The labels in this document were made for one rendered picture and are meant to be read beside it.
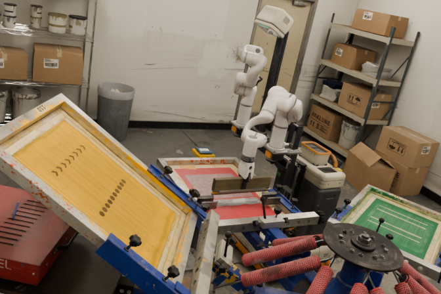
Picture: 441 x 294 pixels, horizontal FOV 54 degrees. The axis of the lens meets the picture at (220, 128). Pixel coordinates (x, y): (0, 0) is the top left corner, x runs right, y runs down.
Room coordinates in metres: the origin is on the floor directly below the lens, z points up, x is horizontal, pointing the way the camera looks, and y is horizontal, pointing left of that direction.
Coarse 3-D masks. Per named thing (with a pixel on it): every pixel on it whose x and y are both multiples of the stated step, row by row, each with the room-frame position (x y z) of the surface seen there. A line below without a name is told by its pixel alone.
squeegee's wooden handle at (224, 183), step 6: (216, 180) 2.10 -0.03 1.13; (222, 180) 2.12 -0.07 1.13; (228, 180) 2.14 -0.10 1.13; (234, 180) 2.16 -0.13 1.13; (240, 180) 2.17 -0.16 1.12; (252, 180) 2.21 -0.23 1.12; (258, 180) 2.23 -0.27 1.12; (264, 180) 2.25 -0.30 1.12; (270, 180) 2.27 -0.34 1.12; (216, 186) 2.10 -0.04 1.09; (222, 186) 2.12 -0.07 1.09; (228, 186) 2.14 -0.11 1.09; (234, 186) 2.16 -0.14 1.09; (240, 186) 2.18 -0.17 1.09; (246, 186) 2.20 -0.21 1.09; (252, 186) 2.22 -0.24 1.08; (258, 186) 2.24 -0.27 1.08; (264, 186) 2.26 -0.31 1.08
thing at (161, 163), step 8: (160, 160) 2.53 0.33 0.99; (168, 160) 2.55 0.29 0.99; (176, 160) 2.58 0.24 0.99; (184, 160) 2.61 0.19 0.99; (192, 160) 2.64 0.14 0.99; (200, 160) 2.66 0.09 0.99; (208, 160) 2.69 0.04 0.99; (216, 160) 2.72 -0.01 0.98; (224, 160) 2.75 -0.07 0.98; (232, 160) 2.78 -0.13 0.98; (160, 168) 2.48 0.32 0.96; (168, 176) 2.36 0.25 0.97; (176, 176) 2.35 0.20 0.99; (280, 208) 2.26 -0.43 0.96
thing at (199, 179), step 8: (200, 168) 2.61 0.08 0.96; (184, 176) 2.45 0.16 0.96; (192, 176) 2.47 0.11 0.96; (200, 176) 2.49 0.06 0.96; (208, 176) 2.51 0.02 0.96; (192, 184) 2.35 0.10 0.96; (200, 184) 2.37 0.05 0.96; (208, 184) 2.39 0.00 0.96; (200, 192) 2.27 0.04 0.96; (208, 192) 2.29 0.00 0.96; (216, 208) 2.13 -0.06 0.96; (224, 208) 2.14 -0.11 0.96; (232, 208) 2.16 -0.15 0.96; (224, 216) 2.06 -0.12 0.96; (232, 216) 2.08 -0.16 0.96; (240, 216) 2.09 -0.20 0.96
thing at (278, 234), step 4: (268, 228) 1.87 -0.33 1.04; (272, 228) 1.88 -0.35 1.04; (276, 228) 1.89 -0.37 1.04; (264, 232) 1.89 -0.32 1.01; (268, 232) 1.86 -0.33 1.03; (272, 232) 1.85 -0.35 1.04; (276, 232) 1.85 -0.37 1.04; (280, 232) 1.86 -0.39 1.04; (272, 236) 1.83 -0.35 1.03; (276, 236) 1.82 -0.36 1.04; (280, 236) 1.82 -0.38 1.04; (284, 236) 1.83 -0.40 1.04; (272, 240) 1.83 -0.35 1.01
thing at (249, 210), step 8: (208, 168) 2.63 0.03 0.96; (216, 168) 2.66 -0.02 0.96; (224, 168) 2.69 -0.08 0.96; (216, 176) 2.54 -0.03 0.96; (224, 176) 2.56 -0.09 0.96; (232, 176) 2.59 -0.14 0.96; (248, 192) 2.40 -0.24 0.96; (240, 208) 2.18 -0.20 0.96; (248, 208) 2.20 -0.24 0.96; (256, 208) 2.22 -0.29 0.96; (248, 216) 2.11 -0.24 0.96; (256, 216) 2.13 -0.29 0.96
